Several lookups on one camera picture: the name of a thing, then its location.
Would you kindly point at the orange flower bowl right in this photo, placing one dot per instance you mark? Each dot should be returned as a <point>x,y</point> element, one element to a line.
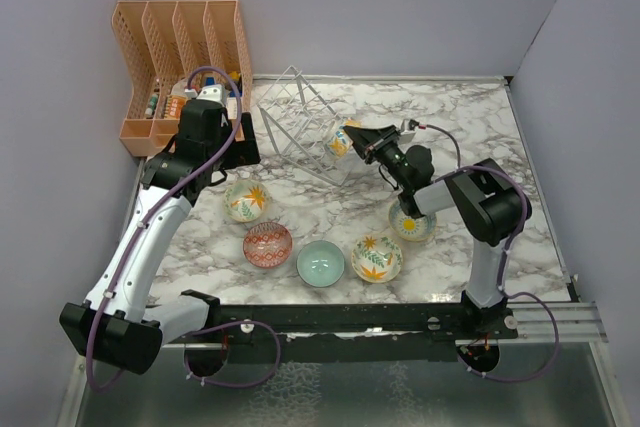
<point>377,259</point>

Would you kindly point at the orange plastic file organizer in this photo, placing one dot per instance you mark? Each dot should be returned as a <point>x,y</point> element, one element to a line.
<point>163,42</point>

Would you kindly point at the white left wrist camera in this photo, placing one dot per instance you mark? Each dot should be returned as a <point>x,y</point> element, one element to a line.
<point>213,93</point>

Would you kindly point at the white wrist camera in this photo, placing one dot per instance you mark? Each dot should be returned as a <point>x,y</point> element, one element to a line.
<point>408,129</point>
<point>213,93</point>

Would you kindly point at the yellow sun blue bowl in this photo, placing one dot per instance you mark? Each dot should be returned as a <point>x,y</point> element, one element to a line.
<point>408,228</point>

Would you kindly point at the orange flower bowl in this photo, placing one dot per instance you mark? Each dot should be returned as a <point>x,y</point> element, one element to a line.
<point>246,200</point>
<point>377,259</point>

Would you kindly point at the orange flower bowl left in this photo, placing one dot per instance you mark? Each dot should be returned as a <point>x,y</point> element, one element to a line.
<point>246,200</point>

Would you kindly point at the plain teal bowl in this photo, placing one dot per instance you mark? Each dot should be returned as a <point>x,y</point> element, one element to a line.
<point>320,264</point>

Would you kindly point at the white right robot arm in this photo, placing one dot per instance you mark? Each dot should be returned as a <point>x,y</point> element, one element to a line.
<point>493,207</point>

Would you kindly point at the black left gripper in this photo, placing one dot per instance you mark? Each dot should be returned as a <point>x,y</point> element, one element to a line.
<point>244,152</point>

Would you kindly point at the aluminium rail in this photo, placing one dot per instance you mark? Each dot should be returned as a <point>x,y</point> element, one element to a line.
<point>576,323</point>

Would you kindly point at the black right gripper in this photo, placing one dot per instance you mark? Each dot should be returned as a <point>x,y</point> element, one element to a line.
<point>362,138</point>

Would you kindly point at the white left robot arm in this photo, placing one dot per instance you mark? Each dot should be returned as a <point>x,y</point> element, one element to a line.
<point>114,324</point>

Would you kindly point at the white wire dish rack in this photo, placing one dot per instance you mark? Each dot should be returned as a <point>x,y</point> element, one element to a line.
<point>297,117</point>

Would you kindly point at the blue yellow floral bowl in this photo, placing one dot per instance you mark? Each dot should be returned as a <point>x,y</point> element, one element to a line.
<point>336,141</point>

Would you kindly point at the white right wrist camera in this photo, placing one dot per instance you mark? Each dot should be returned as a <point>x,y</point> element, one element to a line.
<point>408,129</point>

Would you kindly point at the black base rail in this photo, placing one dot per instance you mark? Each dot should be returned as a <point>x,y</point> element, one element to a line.
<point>351,333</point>

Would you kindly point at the red patterned bowl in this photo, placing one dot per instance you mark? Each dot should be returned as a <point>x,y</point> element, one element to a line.
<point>267,245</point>

